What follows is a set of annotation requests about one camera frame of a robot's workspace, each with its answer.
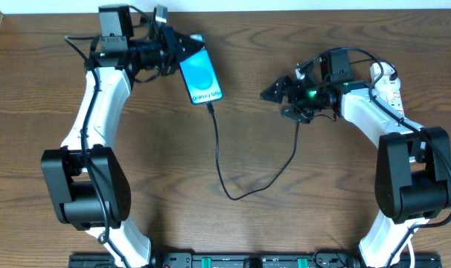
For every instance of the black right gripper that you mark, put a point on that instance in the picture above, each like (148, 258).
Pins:
(289, 90)

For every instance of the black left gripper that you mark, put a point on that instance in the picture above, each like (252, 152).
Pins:
(168, 48)

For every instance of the blue Galaxy smartphone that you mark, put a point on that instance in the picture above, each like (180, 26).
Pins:
(200, 78)

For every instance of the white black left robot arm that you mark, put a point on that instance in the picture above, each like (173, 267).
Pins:
(87, 186)

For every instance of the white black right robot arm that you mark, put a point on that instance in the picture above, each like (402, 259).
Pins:
(412, 183)

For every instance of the white charger plug adapter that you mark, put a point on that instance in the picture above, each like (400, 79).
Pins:
(386, 77)

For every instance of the white power strip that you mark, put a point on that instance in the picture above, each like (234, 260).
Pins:
(393, 100)

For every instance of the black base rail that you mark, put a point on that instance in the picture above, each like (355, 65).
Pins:
(187, 260)

